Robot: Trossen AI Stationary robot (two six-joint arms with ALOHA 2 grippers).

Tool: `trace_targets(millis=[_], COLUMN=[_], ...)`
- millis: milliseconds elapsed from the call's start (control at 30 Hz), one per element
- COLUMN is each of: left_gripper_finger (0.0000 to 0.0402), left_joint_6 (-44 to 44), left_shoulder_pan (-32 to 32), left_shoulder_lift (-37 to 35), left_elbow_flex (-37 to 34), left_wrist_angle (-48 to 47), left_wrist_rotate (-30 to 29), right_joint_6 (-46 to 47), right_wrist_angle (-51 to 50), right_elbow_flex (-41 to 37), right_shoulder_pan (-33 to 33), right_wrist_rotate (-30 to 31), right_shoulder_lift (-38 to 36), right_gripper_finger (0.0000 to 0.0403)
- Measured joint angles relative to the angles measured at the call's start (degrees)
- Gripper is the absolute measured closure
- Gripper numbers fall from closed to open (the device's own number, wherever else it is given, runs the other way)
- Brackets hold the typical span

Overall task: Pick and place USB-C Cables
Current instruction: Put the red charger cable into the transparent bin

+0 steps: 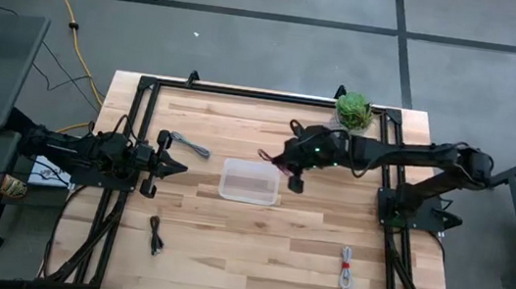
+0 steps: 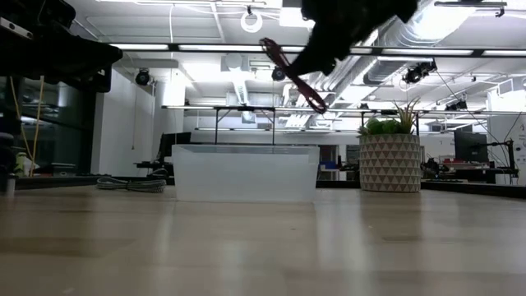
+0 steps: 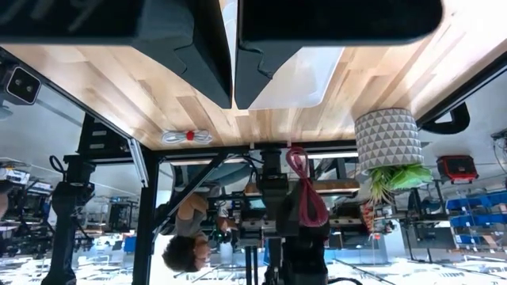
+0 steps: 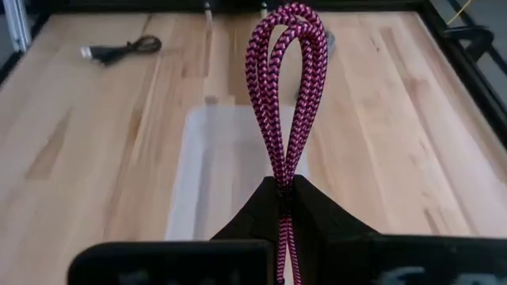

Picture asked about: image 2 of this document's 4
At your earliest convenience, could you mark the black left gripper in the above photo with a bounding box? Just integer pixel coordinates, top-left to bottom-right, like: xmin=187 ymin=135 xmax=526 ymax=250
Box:
xmin=0 ymin=0 xmax=124 ymax=94

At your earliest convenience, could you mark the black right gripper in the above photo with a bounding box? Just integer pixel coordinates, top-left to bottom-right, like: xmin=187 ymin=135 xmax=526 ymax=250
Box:
xmin=288 ymin=0 xmax=418 ymax=77

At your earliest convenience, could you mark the red USB-C cable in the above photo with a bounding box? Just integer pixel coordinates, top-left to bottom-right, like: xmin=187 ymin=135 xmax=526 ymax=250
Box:
xmin=259 ymin=37 xmax=329 ymax=115

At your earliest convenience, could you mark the dark grey braided cable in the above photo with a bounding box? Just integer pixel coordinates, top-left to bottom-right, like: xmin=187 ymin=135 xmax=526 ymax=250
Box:
xmin=126 ymin=177 xmax=168 ymax=194

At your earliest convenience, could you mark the translucent plastic bin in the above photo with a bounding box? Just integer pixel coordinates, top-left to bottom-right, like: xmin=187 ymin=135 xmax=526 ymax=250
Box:
xmin=171 ymin=143 xmax=321 ymax=203

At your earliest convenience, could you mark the green leafy plant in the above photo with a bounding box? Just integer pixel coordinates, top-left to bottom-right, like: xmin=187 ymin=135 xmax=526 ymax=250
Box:
xmin=356 ymin=118 xmax=403 ymax=137

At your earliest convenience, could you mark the spiky grass plant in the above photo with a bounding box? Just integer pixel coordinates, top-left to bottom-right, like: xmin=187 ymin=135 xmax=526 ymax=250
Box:
xmin=392 ymin=97 xmax=422 ymax=135

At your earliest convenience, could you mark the black computer monitor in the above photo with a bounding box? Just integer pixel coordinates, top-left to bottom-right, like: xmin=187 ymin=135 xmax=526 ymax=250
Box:
xmin=157 ymin=132 xmax=192 ymax=164
xmin=454 ymin=130 xmax=489 ymax=164

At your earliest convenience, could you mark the pale crumpled bag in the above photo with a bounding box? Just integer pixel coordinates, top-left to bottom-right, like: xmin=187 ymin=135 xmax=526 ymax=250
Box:
xmin=13 ymin=151 xmax=41 ymax=178

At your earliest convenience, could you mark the triangle-patterned plant pot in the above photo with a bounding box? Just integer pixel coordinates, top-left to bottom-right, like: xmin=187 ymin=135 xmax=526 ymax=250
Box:
xmin=359 ymin=133 xmax=422 ymax=193

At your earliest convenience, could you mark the small white cylinder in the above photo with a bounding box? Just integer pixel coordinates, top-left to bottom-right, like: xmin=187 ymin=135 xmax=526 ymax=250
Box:
xmin=4 ymin=173 xmax=17 ymax=197

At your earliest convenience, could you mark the silver ventilation duct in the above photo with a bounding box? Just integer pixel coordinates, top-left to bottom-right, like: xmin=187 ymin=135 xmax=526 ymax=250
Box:
xmin=316 ymin=0 xmax=439 ymax=92

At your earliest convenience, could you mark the yellow hanging cable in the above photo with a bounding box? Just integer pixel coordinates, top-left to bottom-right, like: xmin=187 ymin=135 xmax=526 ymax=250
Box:
xmin=9 ymin=76 xmax=34 ymax=177
xmin=30 ymin=76 xmax=45 ymax=177

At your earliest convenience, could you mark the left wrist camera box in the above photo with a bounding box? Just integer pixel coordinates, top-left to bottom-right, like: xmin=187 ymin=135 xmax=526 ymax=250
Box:
xmin=0 ymin=16 xmax=35 ymax=40

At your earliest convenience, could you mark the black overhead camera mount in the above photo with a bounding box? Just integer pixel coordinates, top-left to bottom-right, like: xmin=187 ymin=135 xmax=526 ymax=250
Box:
xmin=401 ymin=60 xmax=438 ymax=86

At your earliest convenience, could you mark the white ring lamp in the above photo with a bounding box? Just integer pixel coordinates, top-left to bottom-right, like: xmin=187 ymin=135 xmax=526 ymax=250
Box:
xmin=240 ymin=10 xmax=264 ymax=35

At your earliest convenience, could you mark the black folding table frame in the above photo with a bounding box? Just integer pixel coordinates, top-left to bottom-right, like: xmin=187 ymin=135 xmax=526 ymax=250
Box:
xmin=161 ymin=104 xmax=277 ymax=146

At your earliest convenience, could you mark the black overhead frame beam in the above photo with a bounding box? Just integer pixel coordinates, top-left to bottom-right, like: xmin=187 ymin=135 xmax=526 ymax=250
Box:
xmin=98 ymin=42 xmax=526 ymax=59

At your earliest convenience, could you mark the black table edge frame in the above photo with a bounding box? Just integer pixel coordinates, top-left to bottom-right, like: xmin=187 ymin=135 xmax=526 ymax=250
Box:
xmin=0 ymin=173 xmax=526 ymax=201

